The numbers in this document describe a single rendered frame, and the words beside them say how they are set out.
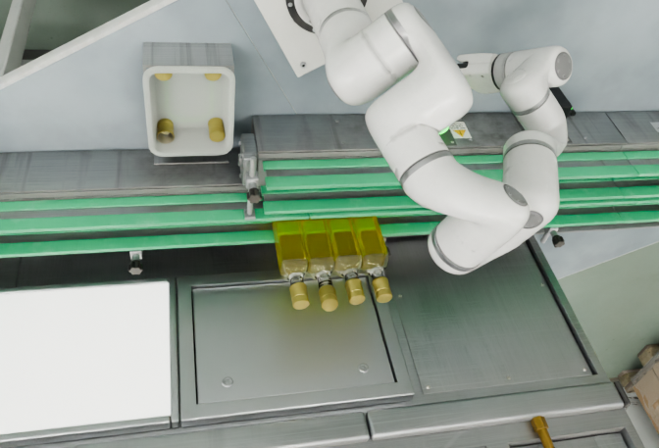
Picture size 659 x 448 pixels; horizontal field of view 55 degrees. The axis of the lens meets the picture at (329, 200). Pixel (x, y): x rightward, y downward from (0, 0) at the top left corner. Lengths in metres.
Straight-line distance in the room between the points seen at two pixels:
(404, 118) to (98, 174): 0.76
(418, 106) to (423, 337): 0.72
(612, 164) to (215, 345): 1.00
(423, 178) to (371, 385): 0.59
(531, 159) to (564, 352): 0.68
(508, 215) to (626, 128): 0.91
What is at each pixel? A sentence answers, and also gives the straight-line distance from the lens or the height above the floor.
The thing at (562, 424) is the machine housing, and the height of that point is 1.41.
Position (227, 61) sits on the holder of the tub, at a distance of 1.27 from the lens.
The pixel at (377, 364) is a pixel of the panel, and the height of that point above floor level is 1.24.
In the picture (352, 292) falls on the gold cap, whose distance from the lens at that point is 1.30.
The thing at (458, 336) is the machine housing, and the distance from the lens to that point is 1.52.
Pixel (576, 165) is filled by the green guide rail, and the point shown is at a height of 0.93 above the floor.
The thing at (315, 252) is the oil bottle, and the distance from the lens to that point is 1.33.
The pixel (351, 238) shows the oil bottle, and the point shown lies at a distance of 1.37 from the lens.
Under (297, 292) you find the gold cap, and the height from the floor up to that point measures 1.14.
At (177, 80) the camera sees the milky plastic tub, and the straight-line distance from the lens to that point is 1.35.
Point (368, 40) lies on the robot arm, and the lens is 0.96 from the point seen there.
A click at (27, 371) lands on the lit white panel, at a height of 1.18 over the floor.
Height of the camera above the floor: 1.86
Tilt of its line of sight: 42 degrees down
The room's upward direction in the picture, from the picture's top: 166 degrees clockwise
